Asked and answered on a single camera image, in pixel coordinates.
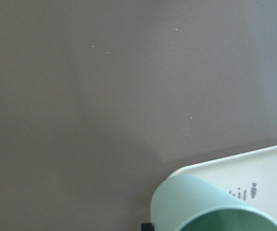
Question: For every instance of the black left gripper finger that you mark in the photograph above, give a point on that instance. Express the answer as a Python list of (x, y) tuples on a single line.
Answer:
[(146, 227)]

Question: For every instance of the mint green cup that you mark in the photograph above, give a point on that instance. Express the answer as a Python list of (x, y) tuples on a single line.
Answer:
[(188, 203)]

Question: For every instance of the white tray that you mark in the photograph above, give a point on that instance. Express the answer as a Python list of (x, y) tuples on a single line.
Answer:
[(251, 177)]

